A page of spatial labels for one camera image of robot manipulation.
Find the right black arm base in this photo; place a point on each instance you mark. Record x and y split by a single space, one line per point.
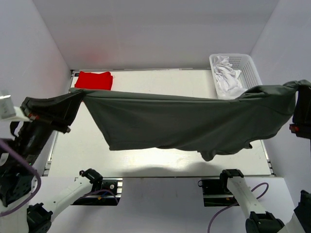
214 195

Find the dark grey t shirt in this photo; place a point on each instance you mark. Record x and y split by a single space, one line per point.
135 121

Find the folded red t shirt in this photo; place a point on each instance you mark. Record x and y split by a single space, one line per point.
88 80

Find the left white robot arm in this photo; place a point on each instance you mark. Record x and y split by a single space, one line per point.
20 182

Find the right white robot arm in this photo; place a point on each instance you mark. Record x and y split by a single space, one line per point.
258 219

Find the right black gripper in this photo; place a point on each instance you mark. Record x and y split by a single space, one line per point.
302 115

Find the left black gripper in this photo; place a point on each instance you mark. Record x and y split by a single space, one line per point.
59 111

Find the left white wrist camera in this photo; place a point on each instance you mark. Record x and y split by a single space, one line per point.
9 112

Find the crumpled white t shirt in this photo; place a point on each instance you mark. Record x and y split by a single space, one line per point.
227 79

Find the white plastic basket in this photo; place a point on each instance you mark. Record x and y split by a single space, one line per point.
249 77

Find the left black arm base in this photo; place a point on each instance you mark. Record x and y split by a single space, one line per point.
106 193

